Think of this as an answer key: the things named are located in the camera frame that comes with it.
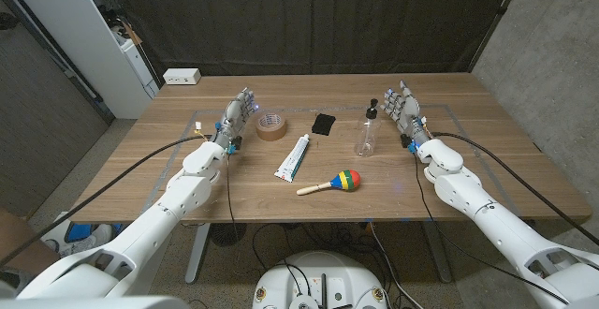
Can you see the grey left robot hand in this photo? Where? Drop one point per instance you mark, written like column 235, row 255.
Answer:
column 234, row 122

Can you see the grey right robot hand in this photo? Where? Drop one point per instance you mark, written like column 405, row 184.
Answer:
column 408, row 114

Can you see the clear pump dispenser bottle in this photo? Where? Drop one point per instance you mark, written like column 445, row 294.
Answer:
column 367, row 136

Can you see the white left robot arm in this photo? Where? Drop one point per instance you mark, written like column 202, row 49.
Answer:
column 140, row 234

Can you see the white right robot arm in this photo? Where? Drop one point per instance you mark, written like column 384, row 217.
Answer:
column 491, row 225

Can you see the brown tape roll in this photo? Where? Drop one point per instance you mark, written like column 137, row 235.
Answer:
column 271, row 134

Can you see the white green toothpaste tube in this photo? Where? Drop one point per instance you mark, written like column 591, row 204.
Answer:
column 292, row 161

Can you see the colourful wooden maraca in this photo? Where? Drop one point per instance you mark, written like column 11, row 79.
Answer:
column 346, row 179

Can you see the white power strip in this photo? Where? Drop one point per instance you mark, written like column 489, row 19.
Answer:
column 181, row 76

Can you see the black square cloth pad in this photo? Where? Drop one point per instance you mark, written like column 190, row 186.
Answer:
column 323, row 124

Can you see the black round floor base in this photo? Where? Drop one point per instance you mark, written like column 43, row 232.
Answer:
column 228, row 235

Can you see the dark curtain backdrop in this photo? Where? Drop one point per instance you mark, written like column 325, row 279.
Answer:
column 304, row 19

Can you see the black curtain stand pole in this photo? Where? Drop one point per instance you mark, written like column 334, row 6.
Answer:
column 496, row 19

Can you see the grey table leg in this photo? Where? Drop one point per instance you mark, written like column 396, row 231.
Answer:
column 440, row 262
column 196, row 257

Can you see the white robot torso base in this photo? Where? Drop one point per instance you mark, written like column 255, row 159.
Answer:
column 327, row 271

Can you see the white cabinet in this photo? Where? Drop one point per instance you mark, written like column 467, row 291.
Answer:
column 70, row 28

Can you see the blue floor pad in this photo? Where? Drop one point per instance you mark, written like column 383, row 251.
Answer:
column 79, row 231

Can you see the grey sneaker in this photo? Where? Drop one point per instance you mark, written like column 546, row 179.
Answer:
column 89, row 245

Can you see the white robot body edge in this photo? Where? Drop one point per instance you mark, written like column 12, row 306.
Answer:
column 93, row 303

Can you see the brown cardboard box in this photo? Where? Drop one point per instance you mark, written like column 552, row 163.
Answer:
column 23, row 248

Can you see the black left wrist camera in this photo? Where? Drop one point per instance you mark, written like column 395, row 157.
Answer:
column 237, row 143

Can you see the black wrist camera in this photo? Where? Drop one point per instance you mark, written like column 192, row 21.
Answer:
column 237, row 143
column 404, row 141

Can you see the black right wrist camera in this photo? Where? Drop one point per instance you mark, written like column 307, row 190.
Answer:
column 404, row 141

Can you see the black round wall fixture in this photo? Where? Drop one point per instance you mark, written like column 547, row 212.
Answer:
column 7, row 21

